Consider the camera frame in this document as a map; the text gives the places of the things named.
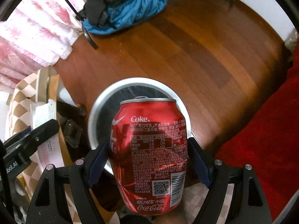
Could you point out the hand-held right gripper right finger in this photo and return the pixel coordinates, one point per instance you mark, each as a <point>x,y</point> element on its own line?
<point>200,165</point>

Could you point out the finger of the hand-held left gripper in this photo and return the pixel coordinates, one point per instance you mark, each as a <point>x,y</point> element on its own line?
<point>39,133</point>

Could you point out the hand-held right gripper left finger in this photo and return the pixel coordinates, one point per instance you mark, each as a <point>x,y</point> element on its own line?
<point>97,165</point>

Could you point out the white round trash bin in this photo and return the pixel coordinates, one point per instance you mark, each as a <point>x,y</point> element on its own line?
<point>102,121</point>

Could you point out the red soda can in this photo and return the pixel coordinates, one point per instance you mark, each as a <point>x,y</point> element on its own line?
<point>149,154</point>

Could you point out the white paper box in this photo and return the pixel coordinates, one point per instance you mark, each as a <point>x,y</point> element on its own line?
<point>46,130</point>

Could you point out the black plastic object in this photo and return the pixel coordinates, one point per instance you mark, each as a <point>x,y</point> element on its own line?
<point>72,126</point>

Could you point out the checkered cardboard box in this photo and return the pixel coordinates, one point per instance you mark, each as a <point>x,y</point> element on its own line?
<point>21,102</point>

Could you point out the red cloth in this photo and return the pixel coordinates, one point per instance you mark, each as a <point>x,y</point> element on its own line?
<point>264,144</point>

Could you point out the pink floral bedding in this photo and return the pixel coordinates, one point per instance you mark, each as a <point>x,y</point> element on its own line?
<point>35,30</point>

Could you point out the black cloth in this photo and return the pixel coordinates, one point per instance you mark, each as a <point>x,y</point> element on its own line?
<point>95,9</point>

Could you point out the blue jacket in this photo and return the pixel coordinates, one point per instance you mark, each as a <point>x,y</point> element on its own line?
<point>137,7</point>

